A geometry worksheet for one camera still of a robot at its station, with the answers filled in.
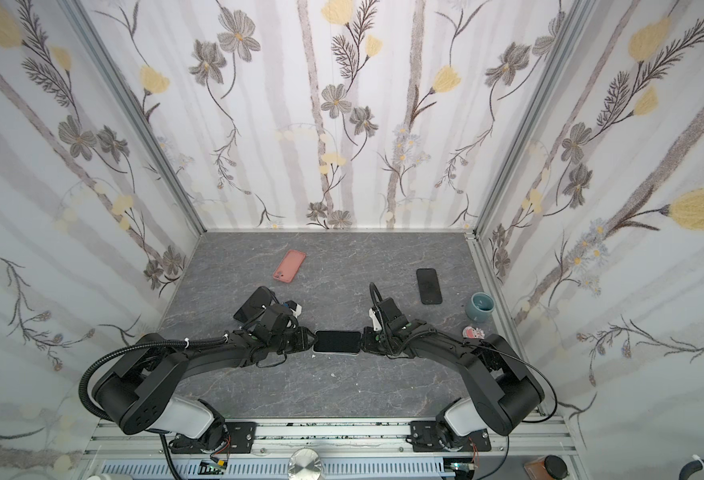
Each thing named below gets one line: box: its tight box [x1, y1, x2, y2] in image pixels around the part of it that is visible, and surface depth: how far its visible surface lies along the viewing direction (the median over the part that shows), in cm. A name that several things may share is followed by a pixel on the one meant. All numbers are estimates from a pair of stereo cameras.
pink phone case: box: [272, 250, 306, 283], surface depth 113 cm
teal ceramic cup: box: [466, 292, 496, 323], surface depth 95 cm
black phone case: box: [416, 268, 443, 305], surface depth 106 cm
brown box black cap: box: [524, 454, 569, 480], surface depth 64 cm
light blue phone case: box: [312, 330, 362, 356], surface depth 90 cm
